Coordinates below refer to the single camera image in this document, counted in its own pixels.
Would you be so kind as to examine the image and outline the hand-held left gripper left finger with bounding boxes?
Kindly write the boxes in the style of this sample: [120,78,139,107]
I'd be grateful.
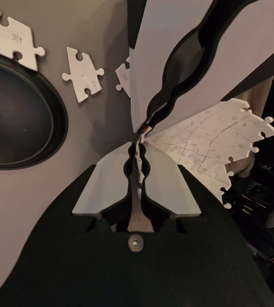
[72,142,135,220]

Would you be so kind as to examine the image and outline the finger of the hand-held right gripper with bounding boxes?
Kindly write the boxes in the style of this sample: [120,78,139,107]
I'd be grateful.
[127,0,213,132]
[148,0,274,132]

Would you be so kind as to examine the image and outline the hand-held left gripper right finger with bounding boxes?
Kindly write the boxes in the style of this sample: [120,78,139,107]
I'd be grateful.
[139,143,202,220]

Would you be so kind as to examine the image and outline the partly built white puzzle ball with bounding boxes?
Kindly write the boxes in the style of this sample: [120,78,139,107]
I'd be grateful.
[134,98,274,209]

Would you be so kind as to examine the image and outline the white puzzle piece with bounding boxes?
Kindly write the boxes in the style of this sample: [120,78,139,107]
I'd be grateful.
[62,47,105,103]
[115,56,131,97]

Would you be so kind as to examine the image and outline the white joined puzzle pieces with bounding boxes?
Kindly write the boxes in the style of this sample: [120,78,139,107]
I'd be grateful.
[0,1,46,72]

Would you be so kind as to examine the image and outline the person's beige trousers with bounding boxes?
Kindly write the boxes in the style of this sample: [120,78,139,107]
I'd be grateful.
[228,77,274,178]

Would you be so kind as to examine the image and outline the black bag with yellow trim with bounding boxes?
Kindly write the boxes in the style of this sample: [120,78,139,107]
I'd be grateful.
[233,187,269,221]

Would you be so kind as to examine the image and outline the black plastic crate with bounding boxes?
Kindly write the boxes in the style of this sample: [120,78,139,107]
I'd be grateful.
[255,161,274,183]

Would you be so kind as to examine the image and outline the black round tray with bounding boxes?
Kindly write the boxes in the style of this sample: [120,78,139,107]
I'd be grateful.
[0,46,69,170]

